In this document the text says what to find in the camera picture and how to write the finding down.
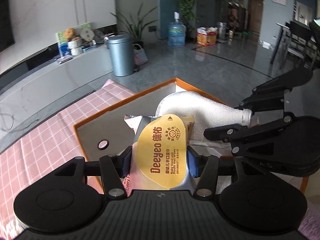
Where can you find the blue water jug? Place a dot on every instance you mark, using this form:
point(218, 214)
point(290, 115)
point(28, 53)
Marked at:
point(176, 32)

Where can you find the colourful picture board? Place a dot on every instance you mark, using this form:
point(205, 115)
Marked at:
point(64, 46)

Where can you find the orange cardboard box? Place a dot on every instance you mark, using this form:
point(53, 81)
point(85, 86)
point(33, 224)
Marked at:
point(106, 132)

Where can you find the yellow wet wipes pack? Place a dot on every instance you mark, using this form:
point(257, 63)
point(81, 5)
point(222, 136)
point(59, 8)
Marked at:
point(159, 153)

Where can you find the orange white carton box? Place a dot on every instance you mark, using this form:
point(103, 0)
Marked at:
point(206, 36)

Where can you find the pink checkered tablecloth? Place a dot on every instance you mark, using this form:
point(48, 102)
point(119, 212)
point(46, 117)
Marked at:
point(46, 147)

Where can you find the grey metal trash can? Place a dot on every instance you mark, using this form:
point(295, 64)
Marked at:
point(121, 53)

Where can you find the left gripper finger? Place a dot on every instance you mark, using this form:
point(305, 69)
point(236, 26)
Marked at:
point(269, 96)
point(227, 133)

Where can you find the cream knitted cloth mitt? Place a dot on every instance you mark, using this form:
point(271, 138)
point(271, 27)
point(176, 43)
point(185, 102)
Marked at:
point(207, 114)

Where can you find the green potted floor plant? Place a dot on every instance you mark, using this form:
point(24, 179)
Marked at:
point(135, 26)

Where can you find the pink woven basket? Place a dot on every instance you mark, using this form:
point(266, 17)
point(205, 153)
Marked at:
point(139, 55)

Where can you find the grey marble tv cabinet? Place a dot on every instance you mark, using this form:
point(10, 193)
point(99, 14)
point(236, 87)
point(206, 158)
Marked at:
point(38, 90)

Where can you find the black wall television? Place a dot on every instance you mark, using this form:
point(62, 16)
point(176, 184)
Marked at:
point(6, 34)

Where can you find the orange plush toy on cabinet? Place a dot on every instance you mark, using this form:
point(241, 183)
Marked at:
point(69, 34)

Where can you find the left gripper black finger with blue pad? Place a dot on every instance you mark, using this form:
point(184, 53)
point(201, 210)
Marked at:
point(112, 170)
point(206, 169)

